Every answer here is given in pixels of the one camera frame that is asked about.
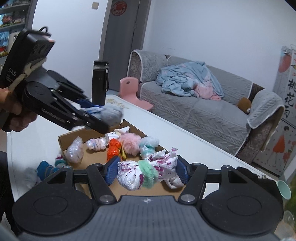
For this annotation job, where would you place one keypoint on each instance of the mint white fluffy sock bundle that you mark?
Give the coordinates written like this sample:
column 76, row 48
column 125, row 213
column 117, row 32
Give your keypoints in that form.
column 147, row 146

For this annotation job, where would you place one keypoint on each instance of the pale lavender sock bundle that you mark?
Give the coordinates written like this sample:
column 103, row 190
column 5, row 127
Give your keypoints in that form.
column 30, row 178

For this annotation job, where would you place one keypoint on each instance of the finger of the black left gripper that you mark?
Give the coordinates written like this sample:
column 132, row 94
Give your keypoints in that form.
column 76, row 94
column 92, row 120

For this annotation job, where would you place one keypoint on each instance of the mint green cup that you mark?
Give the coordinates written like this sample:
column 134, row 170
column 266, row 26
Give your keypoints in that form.
column 284, row 189

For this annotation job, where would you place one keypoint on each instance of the white teal small sock bundle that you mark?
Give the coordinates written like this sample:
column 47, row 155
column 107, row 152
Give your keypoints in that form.
column 60, row 162

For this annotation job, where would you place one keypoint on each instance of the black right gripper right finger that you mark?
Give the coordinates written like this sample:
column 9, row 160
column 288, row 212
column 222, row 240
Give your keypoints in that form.
column 193, row 176

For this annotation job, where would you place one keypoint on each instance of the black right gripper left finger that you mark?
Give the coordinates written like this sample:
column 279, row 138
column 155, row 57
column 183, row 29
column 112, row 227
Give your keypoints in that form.
column 100, row 177

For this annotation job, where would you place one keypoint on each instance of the clear plastic bag bundle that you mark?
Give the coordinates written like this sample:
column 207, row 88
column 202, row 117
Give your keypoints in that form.
column 75, row 151

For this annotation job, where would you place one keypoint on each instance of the grey quilted armrest throw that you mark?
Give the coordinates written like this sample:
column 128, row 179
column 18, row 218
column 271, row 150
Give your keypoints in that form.
column 265, row 104

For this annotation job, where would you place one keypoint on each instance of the pink plastic stool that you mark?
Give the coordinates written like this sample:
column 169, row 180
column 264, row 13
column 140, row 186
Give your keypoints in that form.
column 128, row 91

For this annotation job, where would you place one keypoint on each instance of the grey sofa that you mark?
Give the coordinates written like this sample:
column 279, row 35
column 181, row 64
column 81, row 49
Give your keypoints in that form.
column 221, row 123

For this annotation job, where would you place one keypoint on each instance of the white purple floral sock bundle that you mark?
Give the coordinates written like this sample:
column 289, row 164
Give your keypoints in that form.
column 160, row 166

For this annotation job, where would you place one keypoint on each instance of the bookshelf with items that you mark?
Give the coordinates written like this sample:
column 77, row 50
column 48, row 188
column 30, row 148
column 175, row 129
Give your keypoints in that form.
column 14, row 16

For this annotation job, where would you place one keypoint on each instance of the brown plush toy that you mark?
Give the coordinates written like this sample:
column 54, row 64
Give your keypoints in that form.
column 244, row 105

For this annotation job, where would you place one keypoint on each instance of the grey blue sock bundle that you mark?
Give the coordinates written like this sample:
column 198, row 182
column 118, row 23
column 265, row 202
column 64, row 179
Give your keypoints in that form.
column 109, row 114

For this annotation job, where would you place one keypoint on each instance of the person's left hand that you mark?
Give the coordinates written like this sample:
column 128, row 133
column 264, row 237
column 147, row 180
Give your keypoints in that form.
column 23, row 117

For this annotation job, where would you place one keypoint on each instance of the orange plastic bag bundle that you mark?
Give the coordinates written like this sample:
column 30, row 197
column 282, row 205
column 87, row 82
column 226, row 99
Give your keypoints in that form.
column 114, row 149

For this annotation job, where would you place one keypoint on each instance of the black thermos bottle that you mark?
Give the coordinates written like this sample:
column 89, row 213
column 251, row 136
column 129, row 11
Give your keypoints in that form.
column 100, row 82

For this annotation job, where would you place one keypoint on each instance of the blue ribbed sock bundle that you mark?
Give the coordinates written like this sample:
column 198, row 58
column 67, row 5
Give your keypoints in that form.
column 45, row 169

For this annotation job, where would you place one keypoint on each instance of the grey door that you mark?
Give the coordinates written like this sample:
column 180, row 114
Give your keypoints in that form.
column 123, row 31

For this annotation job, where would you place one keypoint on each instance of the pastel striped bundle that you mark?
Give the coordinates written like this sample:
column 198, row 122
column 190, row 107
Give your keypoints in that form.
column 97, row 144

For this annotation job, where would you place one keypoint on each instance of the pink fluffy pompom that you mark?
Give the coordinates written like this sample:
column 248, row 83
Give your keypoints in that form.
column 130, row 143

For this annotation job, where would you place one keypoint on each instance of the light blue blanket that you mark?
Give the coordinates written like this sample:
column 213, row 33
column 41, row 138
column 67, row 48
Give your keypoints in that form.
column 190, row 79

